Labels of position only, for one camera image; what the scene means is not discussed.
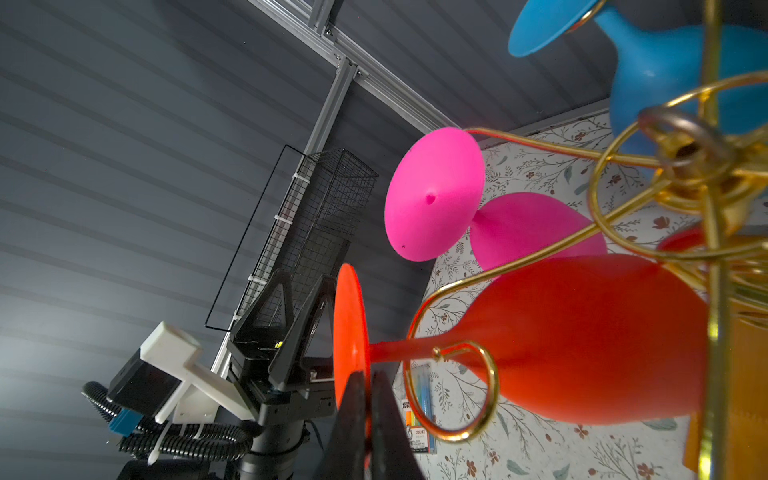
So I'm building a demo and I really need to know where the gold wire glass rack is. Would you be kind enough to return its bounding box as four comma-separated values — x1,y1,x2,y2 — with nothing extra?
424,1,767,479

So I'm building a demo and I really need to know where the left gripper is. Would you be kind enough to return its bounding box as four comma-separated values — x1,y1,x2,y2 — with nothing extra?
228,268,336,426

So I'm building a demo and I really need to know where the aluminium frame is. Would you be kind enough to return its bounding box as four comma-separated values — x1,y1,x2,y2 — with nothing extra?
203,0,613,385

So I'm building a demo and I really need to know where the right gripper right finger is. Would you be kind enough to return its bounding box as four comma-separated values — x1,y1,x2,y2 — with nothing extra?
370,372,425,480

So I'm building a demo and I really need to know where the pink wine glass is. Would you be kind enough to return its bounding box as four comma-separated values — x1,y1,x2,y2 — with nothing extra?
384,128,591,271

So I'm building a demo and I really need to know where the back left blue wine glass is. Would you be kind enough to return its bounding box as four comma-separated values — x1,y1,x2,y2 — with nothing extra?
508,0,767,135

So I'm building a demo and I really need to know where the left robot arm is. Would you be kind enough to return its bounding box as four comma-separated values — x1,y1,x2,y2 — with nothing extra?
106,270,336,479

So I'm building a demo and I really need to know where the orange wooden rack base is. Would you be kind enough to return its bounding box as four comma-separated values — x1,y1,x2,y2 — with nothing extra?
725,308,767,480

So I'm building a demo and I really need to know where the colourful marker pack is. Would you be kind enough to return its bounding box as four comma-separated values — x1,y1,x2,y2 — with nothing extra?
405,362,439,456

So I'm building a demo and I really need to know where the black wire side basket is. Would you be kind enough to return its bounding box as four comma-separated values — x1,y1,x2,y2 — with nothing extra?
204,144,378,332

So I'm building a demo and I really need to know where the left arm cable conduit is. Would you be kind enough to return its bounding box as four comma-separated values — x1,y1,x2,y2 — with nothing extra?
81,380,259,463

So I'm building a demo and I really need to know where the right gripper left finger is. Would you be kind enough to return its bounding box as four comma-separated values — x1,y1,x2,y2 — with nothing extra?
313,372,368,480

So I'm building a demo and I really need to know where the red wine glass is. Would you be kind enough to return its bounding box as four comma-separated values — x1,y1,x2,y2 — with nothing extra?
333,254,708,442

